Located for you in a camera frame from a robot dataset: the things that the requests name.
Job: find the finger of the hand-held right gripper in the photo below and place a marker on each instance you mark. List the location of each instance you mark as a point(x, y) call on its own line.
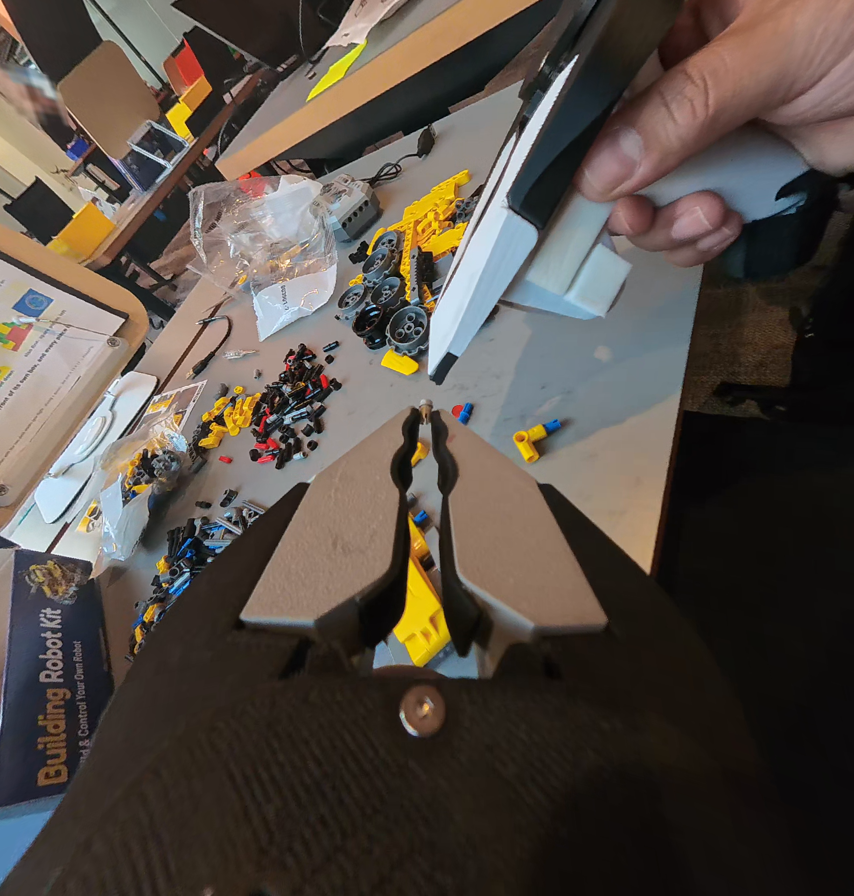
point(483, 280)
point(479, 203)

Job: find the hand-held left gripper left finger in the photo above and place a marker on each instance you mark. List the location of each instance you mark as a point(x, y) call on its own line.
point(329, 553)

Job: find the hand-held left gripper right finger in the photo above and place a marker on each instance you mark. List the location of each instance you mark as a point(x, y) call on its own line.
point(525, 553)

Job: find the yellow angle connector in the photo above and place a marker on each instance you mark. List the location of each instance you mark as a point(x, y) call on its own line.
point(528, 444)
point(418, 455)

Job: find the light grey pin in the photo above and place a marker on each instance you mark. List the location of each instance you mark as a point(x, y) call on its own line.
point(425, 406)

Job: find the grey desk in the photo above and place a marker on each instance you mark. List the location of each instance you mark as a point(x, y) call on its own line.
point(595, 392)

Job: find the person's right hand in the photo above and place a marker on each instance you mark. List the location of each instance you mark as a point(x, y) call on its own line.
point(749, 70)

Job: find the yellow beam chassis assembly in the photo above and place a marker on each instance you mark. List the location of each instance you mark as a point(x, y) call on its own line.
point(427, 210)

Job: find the grey sprocket wheel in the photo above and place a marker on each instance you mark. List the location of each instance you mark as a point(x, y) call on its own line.
point(350, 297)
point(407, 329)
point(378, 262)
point(388, 289)
point(386, 241)

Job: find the yellow and grey brick assembly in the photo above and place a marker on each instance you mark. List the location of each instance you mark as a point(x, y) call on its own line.
point(420, 602)

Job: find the yellow curved panel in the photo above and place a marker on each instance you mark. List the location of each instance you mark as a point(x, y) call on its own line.
point(399, 362)

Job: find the black wheel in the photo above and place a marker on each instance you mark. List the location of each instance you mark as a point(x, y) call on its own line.
point(369, 323)

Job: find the black connector cluster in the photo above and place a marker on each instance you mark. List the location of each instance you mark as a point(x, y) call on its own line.
point(360, 252)

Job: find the grey battery box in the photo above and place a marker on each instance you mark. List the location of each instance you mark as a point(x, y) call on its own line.
point(350, 206)

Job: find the pile of blue grey pieces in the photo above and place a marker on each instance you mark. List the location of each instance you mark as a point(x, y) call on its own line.
point(189, 560)

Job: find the pile of black red pieces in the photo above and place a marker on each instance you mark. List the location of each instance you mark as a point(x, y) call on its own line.
point(294, 406)

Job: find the pile of yellow pieces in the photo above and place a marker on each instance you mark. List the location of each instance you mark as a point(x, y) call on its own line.
point(227, 416)

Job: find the neon yellow paper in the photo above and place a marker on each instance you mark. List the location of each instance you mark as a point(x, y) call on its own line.
point(336, 70)

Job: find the plastic bag of pieces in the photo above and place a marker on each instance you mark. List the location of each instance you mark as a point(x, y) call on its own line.
point(136, 490)

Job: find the empty clear plastic bag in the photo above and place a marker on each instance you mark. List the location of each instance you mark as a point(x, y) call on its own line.
point(273, 238)

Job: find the white printed bag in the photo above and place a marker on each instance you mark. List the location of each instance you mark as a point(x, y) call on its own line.
point(367, 17)

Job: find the clear plastic tool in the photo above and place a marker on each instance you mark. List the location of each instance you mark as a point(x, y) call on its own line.
point(239, 353)

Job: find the black power plug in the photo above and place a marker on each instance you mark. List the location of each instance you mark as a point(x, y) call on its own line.
point(213, 339)

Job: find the white oval tray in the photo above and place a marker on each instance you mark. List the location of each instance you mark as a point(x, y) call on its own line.
point(119, 406)

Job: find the tan side table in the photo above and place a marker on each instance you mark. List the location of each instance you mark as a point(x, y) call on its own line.
point(136, 329)

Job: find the blue robot kit box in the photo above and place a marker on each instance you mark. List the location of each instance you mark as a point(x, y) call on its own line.
point(49, 686)

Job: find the orange and yellow bins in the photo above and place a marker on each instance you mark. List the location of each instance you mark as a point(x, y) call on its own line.
point(189, 84)

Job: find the clear acrylic box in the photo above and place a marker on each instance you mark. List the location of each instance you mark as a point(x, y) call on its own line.
point(147, 157)

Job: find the black bag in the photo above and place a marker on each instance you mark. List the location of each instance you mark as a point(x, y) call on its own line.
point(819, 336)

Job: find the white paper document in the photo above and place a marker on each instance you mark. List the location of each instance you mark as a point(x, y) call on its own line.
point(42, 350)

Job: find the brown chair back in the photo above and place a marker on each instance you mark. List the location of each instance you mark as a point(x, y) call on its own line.
point(108, 98)

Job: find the yellow storage bin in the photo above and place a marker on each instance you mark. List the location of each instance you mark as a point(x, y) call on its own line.
point(84, 231)

